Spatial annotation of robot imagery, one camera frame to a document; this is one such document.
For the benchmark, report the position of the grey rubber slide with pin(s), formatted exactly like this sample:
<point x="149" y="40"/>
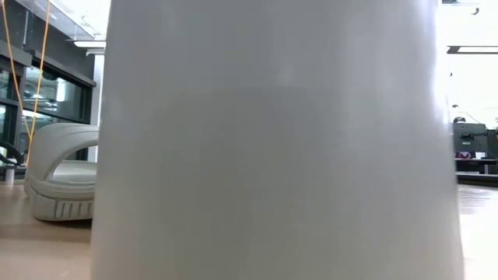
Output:
<point x="58" y="175"/>

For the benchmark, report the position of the white plant pot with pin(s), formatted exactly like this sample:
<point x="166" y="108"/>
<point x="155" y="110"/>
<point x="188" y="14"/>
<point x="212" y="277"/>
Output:
<point x="272" y="155"/>

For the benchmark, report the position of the long ceiling light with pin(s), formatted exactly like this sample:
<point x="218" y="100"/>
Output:
<point x="472" y="50"/>
<point x="89" y="44"/>

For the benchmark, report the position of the grey machine cabinet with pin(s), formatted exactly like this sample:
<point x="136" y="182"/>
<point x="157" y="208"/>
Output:
<point x="468" y="140"/>

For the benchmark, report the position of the dark background bench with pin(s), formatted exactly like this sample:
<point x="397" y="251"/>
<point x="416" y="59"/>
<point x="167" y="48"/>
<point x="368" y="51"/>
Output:
<point x="478" y="165"/>

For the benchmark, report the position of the small white post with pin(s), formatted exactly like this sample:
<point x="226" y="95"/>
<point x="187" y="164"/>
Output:
<point x="9" y="175"/>

